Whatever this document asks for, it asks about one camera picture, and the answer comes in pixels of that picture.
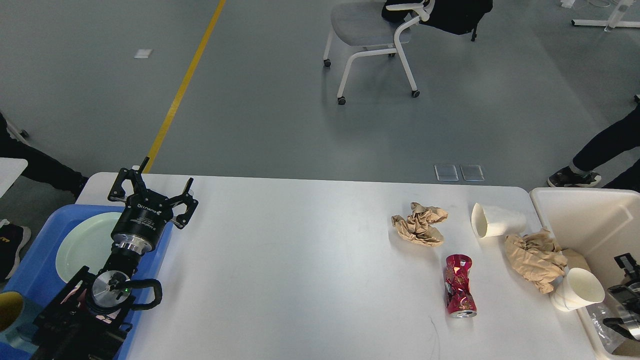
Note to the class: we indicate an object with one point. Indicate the black backpack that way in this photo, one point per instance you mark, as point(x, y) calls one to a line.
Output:
point(457, 17)

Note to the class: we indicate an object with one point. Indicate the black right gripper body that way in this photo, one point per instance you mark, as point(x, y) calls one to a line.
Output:
point(628, 299)

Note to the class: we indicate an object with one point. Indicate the aluminium foil sheet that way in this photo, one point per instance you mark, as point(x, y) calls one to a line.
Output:
point(609, 338)

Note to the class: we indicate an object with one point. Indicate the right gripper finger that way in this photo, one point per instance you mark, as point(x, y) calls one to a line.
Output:
point(627, 329)
point(631, 268)

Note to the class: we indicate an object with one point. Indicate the beige plastic bin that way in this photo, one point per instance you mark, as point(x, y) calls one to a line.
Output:
point(599, 224)

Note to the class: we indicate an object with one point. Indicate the red small packet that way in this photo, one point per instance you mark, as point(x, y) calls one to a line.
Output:
point(459, 302)

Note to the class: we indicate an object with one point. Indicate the white paper cup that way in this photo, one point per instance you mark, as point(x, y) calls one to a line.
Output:
point(578, 289)
point(492, 221)

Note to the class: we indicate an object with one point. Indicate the light green plate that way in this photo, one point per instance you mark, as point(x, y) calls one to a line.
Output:
point(89, 243)

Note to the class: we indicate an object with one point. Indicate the white grey office chair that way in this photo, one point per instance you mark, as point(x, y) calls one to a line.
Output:
point(360, 24)

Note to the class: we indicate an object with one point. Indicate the brown napkin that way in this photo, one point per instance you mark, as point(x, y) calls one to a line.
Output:
point(418, 227)

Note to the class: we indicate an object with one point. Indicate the teal mug yellow inside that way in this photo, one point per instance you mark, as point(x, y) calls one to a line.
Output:
point(17, 316)

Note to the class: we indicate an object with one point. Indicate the person dark clothing left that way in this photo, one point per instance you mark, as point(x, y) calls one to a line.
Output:
point(40, 168)

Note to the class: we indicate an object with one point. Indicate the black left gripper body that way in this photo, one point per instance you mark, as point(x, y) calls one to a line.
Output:
point(142, 222)

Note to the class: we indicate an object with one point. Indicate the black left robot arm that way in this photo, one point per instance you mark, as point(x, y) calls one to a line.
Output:
point(87, 319)

